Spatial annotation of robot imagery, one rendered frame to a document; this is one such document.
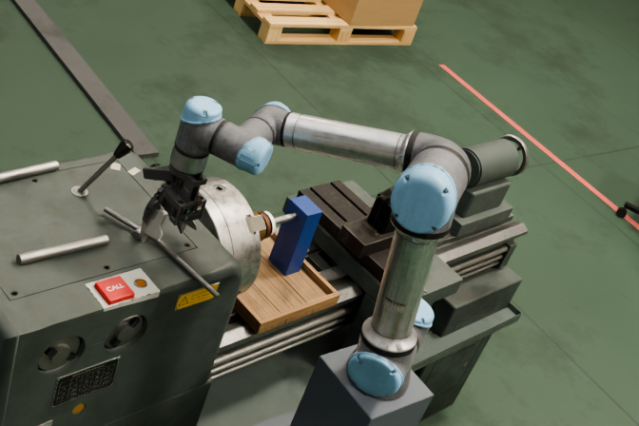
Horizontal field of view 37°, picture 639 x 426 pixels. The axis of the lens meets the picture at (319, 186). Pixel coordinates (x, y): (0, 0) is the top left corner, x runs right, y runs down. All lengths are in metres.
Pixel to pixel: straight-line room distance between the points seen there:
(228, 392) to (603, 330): 2.42
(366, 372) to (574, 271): 3.22
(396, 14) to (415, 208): 4.82
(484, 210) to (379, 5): 3.23
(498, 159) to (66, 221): 1.62
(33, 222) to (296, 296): 0.88
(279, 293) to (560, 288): 2.47
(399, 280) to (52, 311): 0.67
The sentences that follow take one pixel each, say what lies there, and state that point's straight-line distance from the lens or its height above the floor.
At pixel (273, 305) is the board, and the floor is 0.88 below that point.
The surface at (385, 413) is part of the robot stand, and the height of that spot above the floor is 1.10.
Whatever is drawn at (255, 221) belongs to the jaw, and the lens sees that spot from 2.40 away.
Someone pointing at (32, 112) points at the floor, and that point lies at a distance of 4.81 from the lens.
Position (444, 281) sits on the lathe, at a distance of 2.93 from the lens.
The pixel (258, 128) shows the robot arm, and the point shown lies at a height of 1.61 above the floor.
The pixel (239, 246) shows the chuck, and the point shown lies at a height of 1.17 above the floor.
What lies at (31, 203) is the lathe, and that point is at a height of 1.26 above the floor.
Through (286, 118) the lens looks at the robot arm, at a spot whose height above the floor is 1.62.
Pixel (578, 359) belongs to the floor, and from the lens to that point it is 4.56.
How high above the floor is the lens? 2.58
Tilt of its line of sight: 32 degrees down
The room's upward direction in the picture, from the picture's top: 21 degrees clockwise
